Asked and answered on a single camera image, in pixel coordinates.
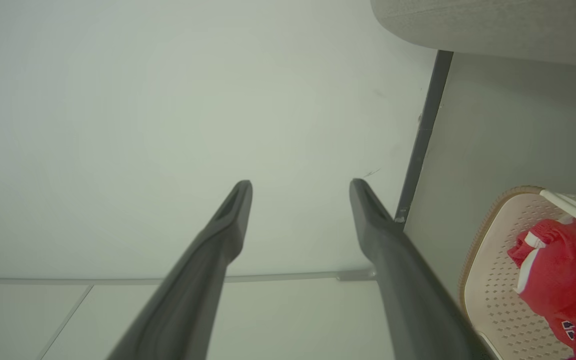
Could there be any red garment with white trim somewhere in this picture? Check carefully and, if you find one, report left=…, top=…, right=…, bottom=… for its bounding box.
left=507, top=218, right=576, bottom=326

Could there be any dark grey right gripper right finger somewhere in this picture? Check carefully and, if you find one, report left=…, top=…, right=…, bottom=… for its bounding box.
left=349, top=178, right=498, bottom=360

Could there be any grey metal corner trim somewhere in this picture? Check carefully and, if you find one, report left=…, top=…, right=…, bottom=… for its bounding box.
left=0, top=269, right=377, bottom=286

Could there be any black baseboard strip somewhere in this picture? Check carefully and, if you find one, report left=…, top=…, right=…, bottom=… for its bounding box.
left=394, top=50, right=454, bottom=223

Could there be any grey fabric sofa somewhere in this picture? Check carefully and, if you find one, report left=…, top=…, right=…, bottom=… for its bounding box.
left=370, top=0, right=576, bottom=68

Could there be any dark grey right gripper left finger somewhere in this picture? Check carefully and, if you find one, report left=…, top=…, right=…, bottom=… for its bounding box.
left=107, top=179, right=253, bottom=360

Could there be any cream perforated laundry basket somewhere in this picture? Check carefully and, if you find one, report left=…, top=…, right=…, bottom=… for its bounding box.
left=458, top=186, right=576, bottom=360

